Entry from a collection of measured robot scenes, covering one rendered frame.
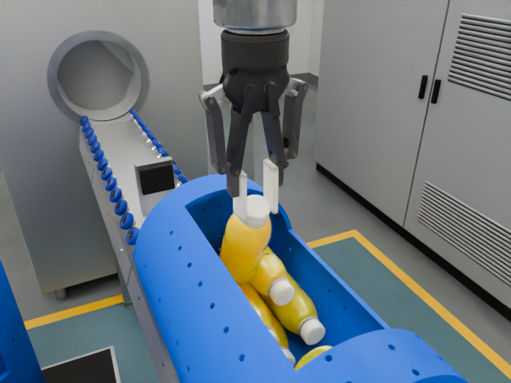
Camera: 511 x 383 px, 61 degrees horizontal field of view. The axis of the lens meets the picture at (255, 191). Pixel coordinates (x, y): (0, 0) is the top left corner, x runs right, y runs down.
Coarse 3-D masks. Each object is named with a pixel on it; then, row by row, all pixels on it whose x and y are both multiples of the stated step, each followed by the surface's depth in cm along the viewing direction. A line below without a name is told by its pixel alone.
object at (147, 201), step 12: (144, 168) 112; (156, 168) 113; (168, 168) 114; (144, 180) 113; (156, 180) 114; (168, 180) 116; (144, 192) 114; (156, 192) 116; (168, 192) 119; (144, 204) 118; (144, 216) 119
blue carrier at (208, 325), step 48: (192, 192) 70; (144, 240) 70; (192, 240) 61; (288, 240) 82; (144, 288) 70; (192, 288) 56; (336, 288) 70; (192, 336) 52; (240, 336) 47; (288, 336) 76; (336, 336) 70; (384, 336) 44
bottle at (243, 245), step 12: (228, 228) 60; (240, 228) 58; (252, 228) 58; (264, 228) 59; (228, 240) 61; (240, 240) 59; (252, 240) 59; (264, 240) 60; (228, 252) 63; (240, 252) 61; (252, 252) 61; (264, 252) 65; (228, 264) 65; (240, 264) 64; (252, 264) 64; (240, 276) 67; (252, 276) 69
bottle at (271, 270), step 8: (264, 256) 72; (272, 256) 73; (264, 264) 71; (272, 264) 71; (280, 264) 72; (256, 272) 71; (264, 272) 70; (272, 272) 70; (280, 272) 70; (256, 280) 70; (264, 280) 70; (272, 280) 70; (280, 280) 69; (288, 280) 71; (256, 288) 71; (264, 288) 70
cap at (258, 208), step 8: (248, 200) 58; (256, 200) 58; (264, 200) 58; (248, 208) 57; (256, 208) 57; (264, 208) 57; (248, 216) 56; (256, 216) 56; (264, 216) 57; (256, 224) 58
